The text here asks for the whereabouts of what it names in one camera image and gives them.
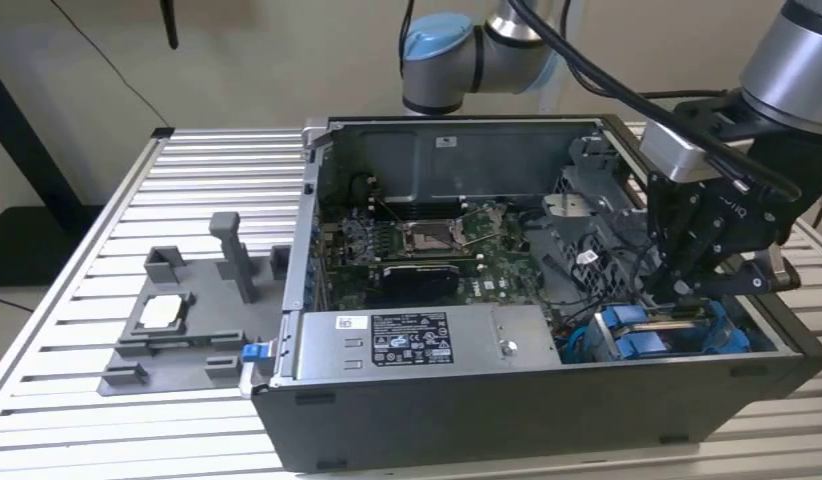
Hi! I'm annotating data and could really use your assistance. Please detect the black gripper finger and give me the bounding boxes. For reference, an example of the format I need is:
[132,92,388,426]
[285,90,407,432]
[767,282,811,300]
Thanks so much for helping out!
[673,244,803,302]
[641,172,720,305]

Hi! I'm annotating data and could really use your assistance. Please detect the hard disk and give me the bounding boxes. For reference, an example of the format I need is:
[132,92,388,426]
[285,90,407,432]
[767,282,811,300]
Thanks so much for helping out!
[596,298,752,359]

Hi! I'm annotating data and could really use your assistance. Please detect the RAM slot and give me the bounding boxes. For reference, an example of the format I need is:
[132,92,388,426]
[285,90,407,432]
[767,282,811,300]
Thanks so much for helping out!
[381,264,463,276]

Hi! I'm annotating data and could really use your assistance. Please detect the grey metal drive cage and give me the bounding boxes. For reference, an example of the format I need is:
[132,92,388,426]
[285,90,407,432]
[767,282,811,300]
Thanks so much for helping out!
[523,134,653,311]

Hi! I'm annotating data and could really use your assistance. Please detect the green motherboard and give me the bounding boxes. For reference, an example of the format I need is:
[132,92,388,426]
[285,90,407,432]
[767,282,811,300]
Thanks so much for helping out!
[316,197,560,310]

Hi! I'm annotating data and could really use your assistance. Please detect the CPU socket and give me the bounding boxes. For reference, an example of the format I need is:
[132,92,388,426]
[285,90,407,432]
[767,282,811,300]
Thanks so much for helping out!
[395,218,477,260]

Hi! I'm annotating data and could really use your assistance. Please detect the silver power supply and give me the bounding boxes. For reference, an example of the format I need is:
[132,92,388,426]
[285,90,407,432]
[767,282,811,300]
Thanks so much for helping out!
[290,304,563,380]

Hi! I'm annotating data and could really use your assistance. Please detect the locking lever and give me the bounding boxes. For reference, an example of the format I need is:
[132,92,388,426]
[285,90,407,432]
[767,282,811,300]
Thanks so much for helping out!
[369,196,413,230]

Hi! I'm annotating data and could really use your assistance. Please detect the black PC case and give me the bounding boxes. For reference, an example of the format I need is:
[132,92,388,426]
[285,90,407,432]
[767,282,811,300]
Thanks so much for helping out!
[240,113,822,474]

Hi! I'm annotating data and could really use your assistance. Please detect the silver rear port shield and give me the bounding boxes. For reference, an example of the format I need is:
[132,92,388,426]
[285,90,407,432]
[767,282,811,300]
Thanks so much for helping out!
[301,219,323,314]

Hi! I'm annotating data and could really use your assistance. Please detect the grey parts rack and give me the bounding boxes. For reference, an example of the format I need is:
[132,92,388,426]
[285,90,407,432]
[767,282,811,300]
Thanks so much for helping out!
[98,211,300,399]

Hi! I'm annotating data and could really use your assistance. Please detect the silver CPU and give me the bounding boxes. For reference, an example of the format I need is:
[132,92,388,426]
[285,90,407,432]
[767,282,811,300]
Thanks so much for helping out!
[134,294,186,330]

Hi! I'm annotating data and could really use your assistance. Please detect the black hanging object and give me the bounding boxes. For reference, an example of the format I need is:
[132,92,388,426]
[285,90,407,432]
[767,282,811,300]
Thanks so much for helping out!
[156,0,181,50]

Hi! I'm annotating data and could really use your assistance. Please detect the black stand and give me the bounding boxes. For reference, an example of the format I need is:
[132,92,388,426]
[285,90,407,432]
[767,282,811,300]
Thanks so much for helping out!
[0,53,96,287]

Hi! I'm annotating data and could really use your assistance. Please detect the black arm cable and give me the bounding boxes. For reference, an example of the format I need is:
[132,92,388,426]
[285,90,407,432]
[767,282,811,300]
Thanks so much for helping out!
[504,0,665,129]
[540,0,803,202]

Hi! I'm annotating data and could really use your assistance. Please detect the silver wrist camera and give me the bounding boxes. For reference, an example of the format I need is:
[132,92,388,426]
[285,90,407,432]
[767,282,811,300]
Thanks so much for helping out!
[636,122,711,184]

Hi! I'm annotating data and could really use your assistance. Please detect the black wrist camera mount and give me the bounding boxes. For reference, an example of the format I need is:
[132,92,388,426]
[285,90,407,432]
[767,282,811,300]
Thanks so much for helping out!
[672,87,760,142]

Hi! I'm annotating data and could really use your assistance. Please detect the blue disk wire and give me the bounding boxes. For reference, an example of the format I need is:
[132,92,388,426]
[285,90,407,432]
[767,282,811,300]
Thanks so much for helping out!
[560,322,596,364]

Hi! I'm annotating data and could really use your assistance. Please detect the thin black cord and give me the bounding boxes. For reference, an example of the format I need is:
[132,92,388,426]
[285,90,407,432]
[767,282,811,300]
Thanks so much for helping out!
[48,0,173,129]

